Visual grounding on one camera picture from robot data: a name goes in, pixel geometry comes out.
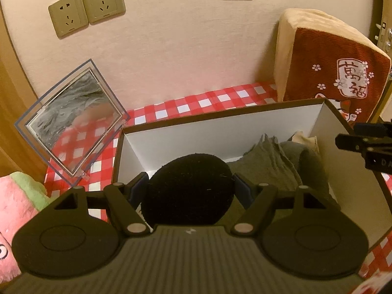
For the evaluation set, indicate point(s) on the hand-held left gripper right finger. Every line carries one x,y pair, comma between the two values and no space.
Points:
242,190

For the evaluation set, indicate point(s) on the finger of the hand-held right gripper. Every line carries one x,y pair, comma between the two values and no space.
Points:
352,142
373,130

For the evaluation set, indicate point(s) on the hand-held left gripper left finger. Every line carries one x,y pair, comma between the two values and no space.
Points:
136,190

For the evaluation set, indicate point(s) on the black round pad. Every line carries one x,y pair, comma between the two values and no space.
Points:
190,186

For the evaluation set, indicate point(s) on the brown cardboard box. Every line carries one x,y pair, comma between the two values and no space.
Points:
183,134

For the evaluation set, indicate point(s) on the grey ragged cloth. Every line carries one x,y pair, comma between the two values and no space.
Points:
263,162

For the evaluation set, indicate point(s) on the red lucky cat cushion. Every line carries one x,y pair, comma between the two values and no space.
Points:
321,55

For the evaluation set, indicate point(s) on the red checkered tablecloth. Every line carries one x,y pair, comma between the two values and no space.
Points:
196,104

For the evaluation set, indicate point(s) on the pink plush toy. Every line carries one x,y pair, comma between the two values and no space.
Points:
15,208

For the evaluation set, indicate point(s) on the wooden door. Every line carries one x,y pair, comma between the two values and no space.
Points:
378,3

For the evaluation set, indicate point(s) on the wooden panel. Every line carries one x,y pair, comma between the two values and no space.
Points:
9,113

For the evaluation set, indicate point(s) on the beige double wall socket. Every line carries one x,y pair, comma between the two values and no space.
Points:
102,0
69,15

